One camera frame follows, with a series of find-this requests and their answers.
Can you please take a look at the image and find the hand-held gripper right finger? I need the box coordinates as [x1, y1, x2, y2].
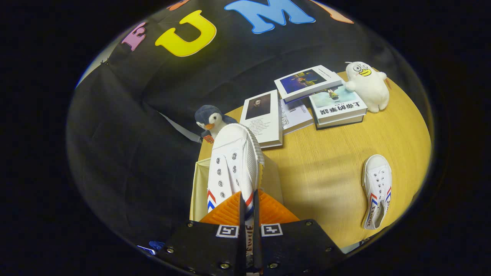
[252, 189, 346, 276]

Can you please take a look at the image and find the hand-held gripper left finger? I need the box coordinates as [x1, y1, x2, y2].
[157, 191, 247, 276]

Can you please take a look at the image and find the beige fabric storage box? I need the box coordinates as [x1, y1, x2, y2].
[189, 153, 284, 223]

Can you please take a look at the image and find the white canvas shoe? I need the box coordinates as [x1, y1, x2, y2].
[206, 123, 266, 269]
[362, 154, 393, 230]

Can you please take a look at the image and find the book with portrait cover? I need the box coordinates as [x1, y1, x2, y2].
[239, 89, 283, 149]

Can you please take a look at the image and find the penguin plush toy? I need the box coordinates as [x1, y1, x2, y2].
[194, 105, 238, 144]

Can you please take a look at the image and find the white text booklet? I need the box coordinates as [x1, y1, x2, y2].
[280, 98, 314, 135]

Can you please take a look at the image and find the black backdrop cloth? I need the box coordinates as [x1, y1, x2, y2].
[67, 0, 426, 246]

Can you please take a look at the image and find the thick pale blue book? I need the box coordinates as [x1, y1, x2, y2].
[309, 85, 368, 130]

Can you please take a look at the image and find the book with blue picture cover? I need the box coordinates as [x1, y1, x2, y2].
[274, 64, 343, 104]

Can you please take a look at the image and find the white duck plush toy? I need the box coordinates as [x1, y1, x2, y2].
[344, 61, 391, 113]

